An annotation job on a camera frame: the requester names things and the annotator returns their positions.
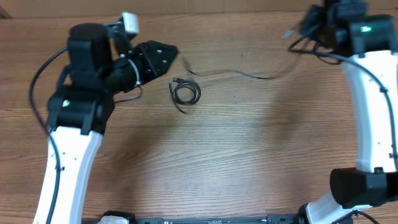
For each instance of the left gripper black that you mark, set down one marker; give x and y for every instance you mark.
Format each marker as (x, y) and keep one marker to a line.
(149, 51)

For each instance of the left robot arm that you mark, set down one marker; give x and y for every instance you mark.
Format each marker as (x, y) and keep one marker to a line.
(103, 63)

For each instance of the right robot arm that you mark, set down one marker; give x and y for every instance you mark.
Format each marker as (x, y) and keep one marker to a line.
(366, 48)

